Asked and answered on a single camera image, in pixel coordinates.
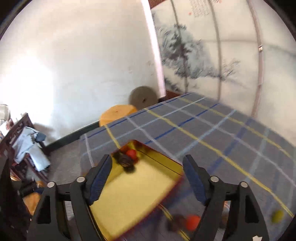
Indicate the orange plastic stool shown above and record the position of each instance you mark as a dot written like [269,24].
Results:
[115,113]

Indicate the red gold toffee tin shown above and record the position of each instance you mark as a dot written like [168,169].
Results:
[128,198]

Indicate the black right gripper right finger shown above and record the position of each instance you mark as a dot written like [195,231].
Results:
[245,220]

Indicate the small red cherry tomato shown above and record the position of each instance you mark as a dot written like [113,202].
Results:
[132,154]

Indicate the dark wooden chair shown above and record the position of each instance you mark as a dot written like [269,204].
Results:
[20,170]

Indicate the small green tomato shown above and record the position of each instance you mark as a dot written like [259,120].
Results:
[277,216]

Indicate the plaid grey tablecloth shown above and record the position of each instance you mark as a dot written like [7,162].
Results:
[222,140]

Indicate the dark brown water chestnut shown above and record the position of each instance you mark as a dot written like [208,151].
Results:
[125,161]

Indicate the brown water chestnut far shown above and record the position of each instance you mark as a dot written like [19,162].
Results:
[176,223]

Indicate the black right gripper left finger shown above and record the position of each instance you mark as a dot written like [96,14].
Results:
[63,212]

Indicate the round stone millstone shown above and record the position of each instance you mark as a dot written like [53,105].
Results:
[143,97]

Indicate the painted folding screen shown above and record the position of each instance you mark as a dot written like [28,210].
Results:
[238,52]

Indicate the light blue cloth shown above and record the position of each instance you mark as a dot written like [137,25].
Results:
[27,143]

